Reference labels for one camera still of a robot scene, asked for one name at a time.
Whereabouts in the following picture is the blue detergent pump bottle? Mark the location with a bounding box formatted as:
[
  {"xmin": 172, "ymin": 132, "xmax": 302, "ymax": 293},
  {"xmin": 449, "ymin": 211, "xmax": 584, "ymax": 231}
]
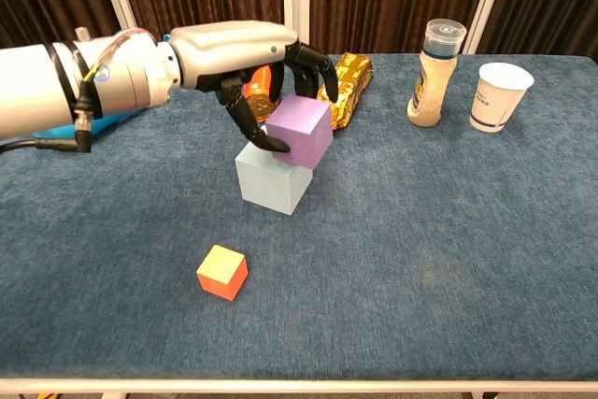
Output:
[{"xmin": 32, "ymin": 107, "xmax": 141, "ymax": 141}]

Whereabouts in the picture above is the white paper cup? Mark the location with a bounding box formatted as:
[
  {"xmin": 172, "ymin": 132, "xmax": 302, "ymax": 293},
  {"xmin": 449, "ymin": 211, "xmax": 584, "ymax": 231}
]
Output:
[{"xmin": 468, "ymin": 62, "xmax": 535, "ymax": 134}]

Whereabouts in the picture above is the purple block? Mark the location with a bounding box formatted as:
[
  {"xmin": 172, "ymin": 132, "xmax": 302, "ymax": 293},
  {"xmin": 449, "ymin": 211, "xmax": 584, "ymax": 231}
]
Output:
[{"xmin": 264, "ymin": 93, "xmax": 335, "ymax": 170}]

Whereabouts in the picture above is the gold foil snack package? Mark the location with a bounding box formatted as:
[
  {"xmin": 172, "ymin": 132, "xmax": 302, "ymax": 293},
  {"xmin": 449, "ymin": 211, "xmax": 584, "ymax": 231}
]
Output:
[{"xmin": 317, "ymin": 52, "xmax": 376, "ymax": 132}]

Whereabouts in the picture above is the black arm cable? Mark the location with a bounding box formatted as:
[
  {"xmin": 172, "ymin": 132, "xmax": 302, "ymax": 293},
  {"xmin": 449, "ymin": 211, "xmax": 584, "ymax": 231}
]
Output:
[{"xmin": 0, "ymin": 85, "xmax": 94, "ymax": 154}]

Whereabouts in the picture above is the small orange block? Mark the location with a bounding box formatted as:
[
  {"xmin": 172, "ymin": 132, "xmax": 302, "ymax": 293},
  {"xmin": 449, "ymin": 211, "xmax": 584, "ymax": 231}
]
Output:
[{"xmin": 195, "ymin": 244, "xmax": 249, "ymax": 302}]

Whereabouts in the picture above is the seasoning bottle with clear cap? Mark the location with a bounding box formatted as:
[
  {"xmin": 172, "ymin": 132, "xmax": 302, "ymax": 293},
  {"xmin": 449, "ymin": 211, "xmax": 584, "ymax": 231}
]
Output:
[{"xmin": 406, "ymin": 18, "xmax": 467, "ymax": 128}]

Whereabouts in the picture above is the large white cube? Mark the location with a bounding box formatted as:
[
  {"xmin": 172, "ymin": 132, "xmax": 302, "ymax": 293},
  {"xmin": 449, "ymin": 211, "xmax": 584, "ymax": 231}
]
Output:
[{"xmin": 234, "ymin": 140, "xmax": 314, "ymax": 217}]

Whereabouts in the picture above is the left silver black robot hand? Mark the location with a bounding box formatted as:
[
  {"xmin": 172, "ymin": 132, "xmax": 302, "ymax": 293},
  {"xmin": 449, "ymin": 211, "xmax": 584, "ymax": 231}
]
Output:
[{"xmin": 168, "ymin": 20, "xmax": 340, "ymax": 153}]

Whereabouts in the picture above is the orange drink can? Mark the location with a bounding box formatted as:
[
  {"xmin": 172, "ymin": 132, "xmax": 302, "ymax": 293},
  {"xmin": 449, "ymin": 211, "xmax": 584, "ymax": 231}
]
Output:
[{"xmin": 242, "ymin": 64, "xmax": 281, "ymax": 122}]

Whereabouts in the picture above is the blue table mat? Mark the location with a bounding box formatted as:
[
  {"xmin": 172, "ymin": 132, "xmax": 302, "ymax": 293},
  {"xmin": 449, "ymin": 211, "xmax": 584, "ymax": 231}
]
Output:
[{"xmin": 0, "ymin": 52, "xmax": 598, "ymax": 381}]

